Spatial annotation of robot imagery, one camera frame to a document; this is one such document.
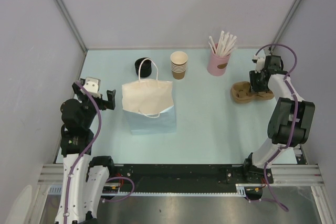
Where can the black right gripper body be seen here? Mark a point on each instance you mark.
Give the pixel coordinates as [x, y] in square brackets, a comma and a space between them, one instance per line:
[256, 84]

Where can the brown pulp cup carrier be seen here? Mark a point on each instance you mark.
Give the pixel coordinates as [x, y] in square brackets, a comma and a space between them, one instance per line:
[242, 94]

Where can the light blue paper bag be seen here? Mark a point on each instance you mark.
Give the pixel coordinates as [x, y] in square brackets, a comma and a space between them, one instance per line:
[148, 106]

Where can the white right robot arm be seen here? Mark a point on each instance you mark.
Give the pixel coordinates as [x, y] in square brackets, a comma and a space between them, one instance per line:
[291, 119]

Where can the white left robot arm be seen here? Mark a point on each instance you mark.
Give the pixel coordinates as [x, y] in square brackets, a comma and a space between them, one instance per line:
[84, 176]

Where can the pink straw holder cup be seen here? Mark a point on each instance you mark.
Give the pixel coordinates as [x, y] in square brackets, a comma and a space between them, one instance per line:
[217, 65]

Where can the stack of black lids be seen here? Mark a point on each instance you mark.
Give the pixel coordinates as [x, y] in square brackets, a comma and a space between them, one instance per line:
[144, 67]

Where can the stack of brown paper cups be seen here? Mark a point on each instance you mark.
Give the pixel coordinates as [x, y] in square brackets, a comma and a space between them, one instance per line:
[178, 64]

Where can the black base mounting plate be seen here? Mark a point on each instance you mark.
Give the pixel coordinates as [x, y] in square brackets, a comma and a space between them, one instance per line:
[188, 178]

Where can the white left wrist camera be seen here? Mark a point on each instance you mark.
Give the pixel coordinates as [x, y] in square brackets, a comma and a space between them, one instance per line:
[92, 86]

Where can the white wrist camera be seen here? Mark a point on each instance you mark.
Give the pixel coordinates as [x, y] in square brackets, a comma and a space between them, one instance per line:
[92, 86]
[260, 63]

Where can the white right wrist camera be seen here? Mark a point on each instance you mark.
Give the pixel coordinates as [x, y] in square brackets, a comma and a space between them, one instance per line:
[260, 63]

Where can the aluminium frame rail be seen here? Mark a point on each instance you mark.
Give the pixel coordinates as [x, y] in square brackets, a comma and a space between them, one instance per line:
[297, 175]

